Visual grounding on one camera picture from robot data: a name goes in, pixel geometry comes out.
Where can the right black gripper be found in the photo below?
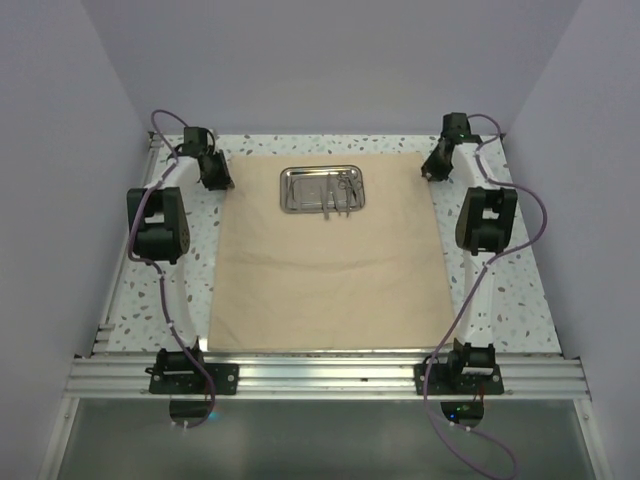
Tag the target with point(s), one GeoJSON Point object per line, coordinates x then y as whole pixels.
{"type": "Point", "coordinates": [438, 174]}

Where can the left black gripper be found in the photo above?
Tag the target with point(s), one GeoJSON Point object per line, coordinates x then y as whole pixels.
{"type": "Point", "coordinates": [224, 180]}

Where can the steel tweezers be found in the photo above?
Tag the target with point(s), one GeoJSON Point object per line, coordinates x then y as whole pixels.
{"type": "Point", "coordinates": [291, 203]}

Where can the steel scalpel handle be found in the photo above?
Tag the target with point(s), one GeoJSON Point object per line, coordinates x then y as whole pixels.
{"type": "Point", "coordinates": [334, 187]}
{"type": "Point", "coordinates": [325, 198]}

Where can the beige cloth wrap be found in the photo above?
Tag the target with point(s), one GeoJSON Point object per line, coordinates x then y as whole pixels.
{"type": "Point", "coordinates": [372, 279]}

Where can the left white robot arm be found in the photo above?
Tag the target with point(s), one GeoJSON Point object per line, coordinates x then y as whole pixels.
{"type": "Point", "coordinates": [159, 234]}

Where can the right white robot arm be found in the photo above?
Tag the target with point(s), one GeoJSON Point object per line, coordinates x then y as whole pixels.
{"type": "Point", "coordinates": [483, 230]}

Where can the steel surgical scissors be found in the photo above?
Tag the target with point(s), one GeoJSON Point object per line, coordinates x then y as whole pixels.
{"type": "Point", "coordinates": [355, 189]}

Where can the stainless steel tray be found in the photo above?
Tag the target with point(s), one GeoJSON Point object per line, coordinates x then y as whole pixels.
{"type": "Point", "coordinates": [309, 186]}

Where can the steel forceps with rings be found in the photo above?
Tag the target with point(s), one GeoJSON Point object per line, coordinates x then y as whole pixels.
{"type": "Point", "coordinates": [345, 183]}

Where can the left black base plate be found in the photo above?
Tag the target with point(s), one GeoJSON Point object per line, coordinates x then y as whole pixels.
{"type": "Point", "coordinates": [173, 373]}

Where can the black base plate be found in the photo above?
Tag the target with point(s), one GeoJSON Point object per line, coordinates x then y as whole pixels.
{"type": "Point", "coordinates": [173, 373]}
{"type": "Point", "coordinates": [457, 375]}

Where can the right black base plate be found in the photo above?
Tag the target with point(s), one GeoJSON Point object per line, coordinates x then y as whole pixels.
{"type": "Point", "coordinates": [457, 375]}

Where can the aluminium mounting rail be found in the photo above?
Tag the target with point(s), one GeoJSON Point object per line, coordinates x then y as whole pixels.
{"type": "Point", "coordinates": [375, 375]}

